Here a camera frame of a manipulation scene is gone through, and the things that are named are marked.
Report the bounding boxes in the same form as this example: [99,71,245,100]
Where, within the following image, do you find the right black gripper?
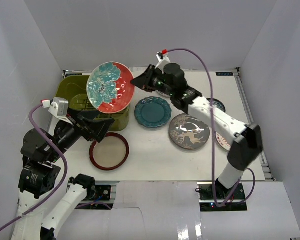
[130,64,175,97]

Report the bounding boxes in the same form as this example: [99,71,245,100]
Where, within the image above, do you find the beige plate with red rim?
[88,132,130,171]

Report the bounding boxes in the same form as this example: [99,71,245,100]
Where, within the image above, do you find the red and teal floral plate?
[86,62,135,114]

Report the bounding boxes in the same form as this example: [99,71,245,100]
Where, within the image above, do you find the grey deer pattern plate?
[168,113,211,150]

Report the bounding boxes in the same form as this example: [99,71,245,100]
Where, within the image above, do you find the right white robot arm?
[131,63,263,200]

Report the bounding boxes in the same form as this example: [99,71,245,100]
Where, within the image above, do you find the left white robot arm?
[12,110,114,240]

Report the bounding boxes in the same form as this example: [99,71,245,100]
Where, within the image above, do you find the green plastic bin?
[55,74,130,132]

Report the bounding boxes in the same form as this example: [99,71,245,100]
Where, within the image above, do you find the papers at back edge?
[129,67,148,77]

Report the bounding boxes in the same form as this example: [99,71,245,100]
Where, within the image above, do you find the white plate with teal rim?
[156,90,170,98]

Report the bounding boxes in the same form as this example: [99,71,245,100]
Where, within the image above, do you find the teal scalloped plate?
[134,97,172,128]

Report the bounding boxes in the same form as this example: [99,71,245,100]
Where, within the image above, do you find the small green blue patterned plate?
[207,98,226,113]

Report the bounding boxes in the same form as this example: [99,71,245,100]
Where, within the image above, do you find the white plate with orange pattern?
[215,132,231,152]

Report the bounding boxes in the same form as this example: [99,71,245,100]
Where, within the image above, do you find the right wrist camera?
[155,49,171,71]

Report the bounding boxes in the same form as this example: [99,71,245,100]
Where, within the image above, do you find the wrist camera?
[155,49,171,71]
[48,97,72,124]

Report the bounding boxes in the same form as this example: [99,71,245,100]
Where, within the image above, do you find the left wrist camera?
[48,97,72,124]

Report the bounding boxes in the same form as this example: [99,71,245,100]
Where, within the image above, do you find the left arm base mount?
[85,184,112,202]

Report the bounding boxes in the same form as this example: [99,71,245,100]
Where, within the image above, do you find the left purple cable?
[0,99,69,235]

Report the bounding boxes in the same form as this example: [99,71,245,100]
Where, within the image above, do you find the purple cable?
[0,99,69,235]
[162,48,256,208]

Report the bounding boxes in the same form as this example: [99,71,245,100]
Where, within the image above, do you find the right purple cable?
[162,48,256,208]

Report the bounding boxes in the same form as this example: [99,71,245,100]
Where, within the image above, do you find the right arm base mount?
[194,181,248,212]

